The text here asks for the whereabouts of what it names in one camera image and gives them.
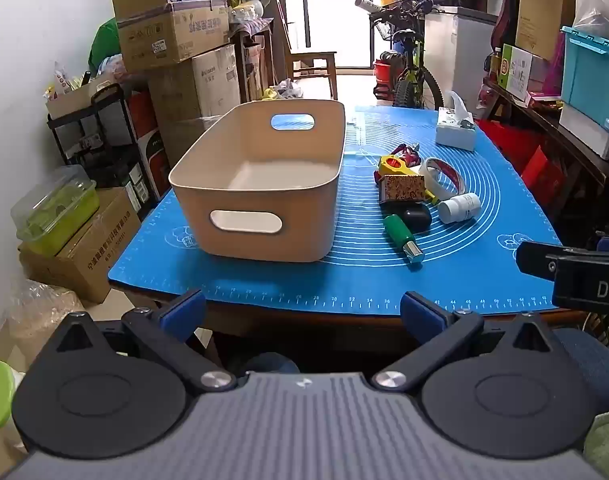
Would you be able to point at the red toy figure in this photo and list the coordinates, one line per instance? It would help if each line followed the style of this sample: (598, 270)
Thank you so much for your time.
(407, 152)

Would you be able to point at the tall pale cardboard box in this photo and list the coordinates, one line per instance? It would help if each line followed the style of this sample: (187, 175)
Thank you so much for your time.
(204, 90)

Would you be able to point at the open brown cardboard box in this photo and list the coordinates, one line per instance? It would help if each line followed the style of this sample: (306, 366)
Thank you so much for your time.
(169, 30)

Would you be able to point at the flat brown cardboard sheet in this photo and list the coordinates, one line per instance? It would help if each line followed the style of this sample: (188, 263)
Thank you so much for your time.
(541, 10)

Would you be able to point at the green cylinder with silver cap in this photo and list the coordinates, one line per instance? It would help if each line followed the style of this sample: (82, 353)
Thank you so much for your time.
(400, 232)

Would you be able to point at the wooden chair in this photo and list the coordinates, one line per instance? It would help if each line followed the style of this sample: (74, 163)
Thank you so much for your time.
(309, 60)

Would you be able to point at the small cardboard box of sundries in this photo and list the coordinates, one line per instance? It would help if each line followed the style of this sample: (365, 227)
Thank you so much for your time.
(74, 97)

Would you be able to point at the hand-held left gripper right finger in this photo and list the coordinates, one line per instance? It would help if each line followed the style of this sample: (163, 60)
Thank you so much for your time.
(417, 310)

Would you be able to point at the red and black appliance box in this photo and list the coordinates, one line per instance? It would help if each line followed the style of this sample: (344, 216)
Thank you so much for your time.
(152, 155)

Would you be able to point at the black and green bicycle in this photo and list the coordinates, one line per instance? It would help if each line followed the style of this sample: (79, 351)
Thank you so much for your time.
(409, 65)

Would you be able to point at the black metal rack cart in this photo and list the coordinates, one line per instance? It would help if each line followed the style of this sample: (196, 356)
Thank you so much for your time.
(109, 145)

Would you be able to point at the red bucket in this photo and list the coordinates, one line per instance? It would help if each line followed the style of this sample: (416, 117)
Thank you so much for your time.
(387, 71)

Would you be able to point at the green container with clear lid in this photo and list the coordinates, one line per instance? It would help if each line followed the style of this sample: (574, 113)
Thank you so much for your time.
(54, 212)

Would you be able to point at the green bag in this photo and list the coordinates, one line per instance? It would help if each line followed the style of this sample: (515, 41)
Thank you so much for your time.
(104, 42)

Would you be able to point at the blue silicone baking mat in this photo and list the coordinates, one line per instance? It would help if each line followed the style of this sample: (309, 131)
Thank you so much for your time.
(364, 270)

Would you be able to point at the white tissue box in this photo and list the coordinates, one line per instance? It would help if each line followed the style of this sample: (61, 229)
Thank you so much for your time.
(454, 130)

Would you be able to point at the clear plastic bag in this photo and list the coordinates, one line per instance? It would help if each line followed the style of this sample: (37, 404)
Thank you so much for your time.
(39, 310)

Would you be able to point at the glass balcony door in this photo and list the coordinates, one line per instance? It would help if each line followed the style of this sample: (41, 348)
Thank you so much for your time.
(342, 20)

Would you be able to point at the dark blue cloth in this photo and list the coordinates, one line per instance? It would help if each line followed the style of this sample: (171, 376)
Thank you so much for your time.
(584, 360)

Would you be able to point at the pale green cloth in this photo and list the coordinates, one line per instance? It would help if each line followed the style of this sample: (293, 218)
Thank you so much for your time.
(606, 445)

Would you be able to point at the white pill bottle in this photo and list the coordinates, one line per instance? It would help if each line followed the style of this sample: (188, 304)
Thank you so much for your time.
(459, 208)

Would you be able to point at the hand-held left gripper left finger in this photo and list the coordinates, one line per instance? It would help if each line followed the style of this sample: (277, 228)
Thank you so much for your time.
(187, 310)

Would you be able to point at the beige plastic storage bin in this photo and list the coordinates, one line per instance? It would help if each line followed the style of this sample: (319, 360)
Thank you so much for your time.
(264, 185)

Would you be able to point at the dark wooden side shelf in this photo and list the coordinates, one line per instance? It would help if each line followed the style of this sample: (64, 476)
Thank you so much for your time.
(559, 135)

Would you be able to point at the red gift bags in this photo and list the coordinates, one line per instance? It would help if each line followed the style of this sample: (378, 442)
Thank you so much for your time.
(514, 147)

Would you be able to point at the white chest freezer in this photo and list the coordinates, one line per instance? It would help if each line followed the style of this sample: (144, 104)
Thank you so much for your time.
(459, 55)

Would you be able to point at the green and white carton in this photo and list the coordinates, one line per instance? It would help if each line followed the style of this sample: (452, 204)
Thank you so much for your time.
(521, 72)

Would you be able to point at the teal plastic storage box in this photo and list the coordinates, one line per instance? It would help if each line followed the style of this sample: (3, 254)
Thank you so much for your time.
(589, 80)

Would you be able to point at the black earbuds case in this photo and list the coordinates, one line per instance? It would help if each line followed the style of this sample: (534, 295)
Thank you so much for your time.
(418, 217)

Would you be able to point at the brown printed cardboard box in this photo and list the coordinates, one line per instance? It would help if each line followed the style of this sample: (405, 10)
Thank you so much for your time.
(89, 255)

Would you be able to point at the wooden table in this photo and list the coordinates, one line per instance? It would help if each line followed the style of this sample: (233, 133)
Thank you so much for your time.
(294, 322)

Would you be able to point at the white and red tape roll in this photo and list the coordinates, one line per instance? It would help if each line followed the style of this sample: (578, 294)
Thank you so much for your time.
(447, 172)

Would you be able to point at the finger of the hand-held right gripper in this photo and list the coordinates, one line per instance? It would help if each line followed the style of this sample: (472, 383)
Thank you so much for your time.
(534, 257)

